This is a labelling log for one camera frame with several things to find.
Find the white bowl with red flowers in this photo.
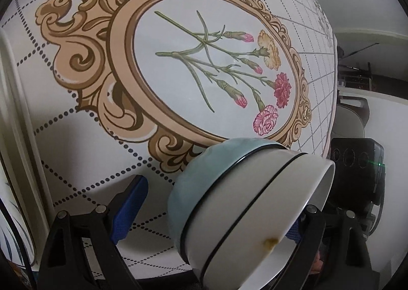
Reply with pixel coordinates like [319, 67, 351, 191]
[200, 154, 335, 289]

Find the white bowl with dark rim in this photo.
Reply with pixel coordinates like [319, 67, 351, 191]
[167, 139, 303, 283]

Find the pale blue white bowl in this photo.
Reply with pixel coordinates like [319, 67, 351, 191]
[167, 138, 286, 262]

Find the grey side chair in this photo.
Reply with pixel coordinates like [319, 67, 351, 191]
[331, 96, 370, 139]

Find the floral grid tablecloth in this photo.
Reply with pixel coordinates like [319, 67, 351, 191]
[1, 0, 337, 279]

